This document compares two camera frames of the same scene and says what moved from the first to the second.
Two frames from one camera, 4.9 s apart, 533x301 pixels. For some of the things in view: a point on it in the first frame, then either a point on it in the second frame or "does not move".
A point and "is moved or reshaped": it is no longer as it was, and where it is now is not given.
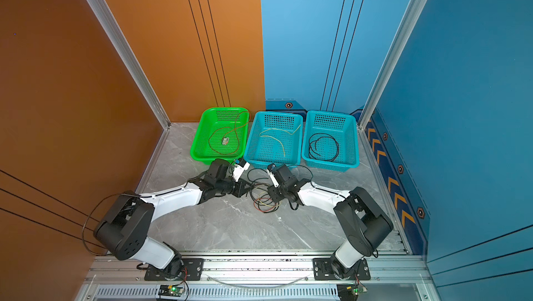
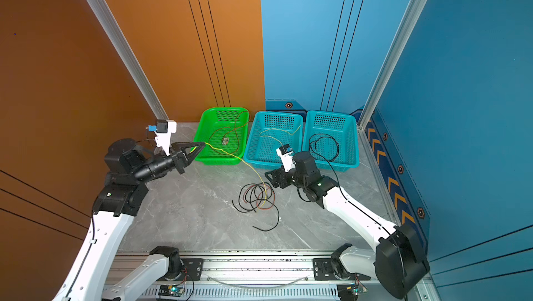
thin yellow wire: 275,139 does not move
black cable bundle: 263,200 is moved or reshaped
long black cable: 309,146 does not move
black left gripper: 241,188 → 178,156
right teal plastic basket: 330,141 does not move
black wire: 309,146 does not move
